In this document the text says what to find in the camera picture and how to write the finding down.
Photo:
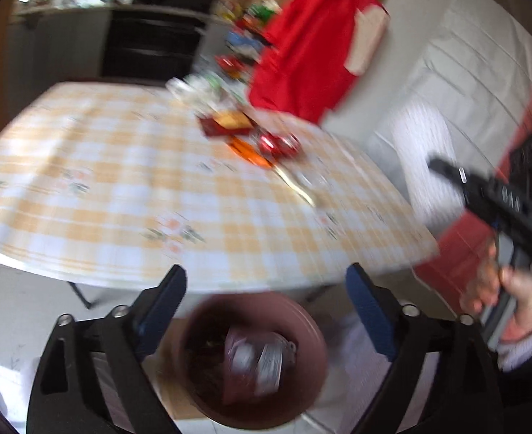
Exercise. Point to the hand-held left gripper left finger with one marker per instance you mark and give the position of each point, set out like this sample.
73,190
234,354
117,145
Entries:
157,321

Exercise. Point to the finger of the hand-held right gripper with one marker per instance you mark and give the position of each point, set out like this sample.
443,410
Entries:
449,170

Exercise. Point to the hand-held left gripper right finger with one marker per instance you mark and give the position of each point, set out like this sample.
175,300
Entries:
370,316

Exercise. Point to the maroon plastic bin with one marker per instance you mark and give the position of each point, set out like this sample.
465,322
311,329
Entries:
302,339

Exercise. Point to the person's right hand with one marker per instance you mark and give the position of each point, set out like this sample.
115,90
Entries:
526,303

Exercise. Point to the black table leg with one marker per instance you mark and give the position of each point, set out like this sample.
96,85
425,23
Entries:
83,294
313,294

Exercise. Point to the person's right leg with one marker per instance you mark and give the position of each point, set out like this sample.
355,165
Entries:
352,393

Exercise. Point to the cream plastic strip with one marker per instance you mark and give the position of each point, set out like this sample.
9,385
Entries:
300,190

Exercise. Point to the yellow checked tablecloth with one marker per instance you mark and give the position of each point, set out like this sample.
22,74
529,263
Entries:
112,167

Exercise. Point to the red shiny wrapper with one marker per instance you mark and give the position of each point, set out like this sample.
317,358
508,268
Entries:
277,143

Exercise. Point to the red apron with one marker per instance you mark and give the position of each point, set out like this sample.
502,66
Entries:
311,54

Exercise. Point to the orange wrapper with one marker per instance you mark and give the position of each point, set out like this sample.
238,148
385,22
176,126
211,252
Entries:
245,149

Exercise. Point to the dark red packet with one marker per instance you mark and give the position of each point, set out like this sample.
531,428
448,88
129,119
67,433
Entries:
216,127

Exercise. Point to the clear plastic wrapper bundle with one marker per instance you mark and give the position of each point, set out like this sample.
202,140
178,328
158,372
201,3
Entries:
193,88

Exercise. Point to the blue bag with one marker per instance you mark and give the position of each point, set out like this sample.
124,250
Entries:
245,41

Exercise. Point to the red bag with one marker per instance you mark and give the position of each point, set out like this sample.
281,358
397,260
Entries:
230,64

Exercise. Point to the black built-in oven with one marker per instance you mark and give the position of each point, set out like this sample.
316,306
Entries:
148,40

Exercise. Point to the grey base cabinets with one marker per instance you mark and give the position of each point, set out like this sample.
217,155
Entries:
53,49

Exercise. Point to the white wall sheet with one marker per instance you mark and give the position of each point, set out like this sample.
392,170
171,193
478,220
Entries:
451,77

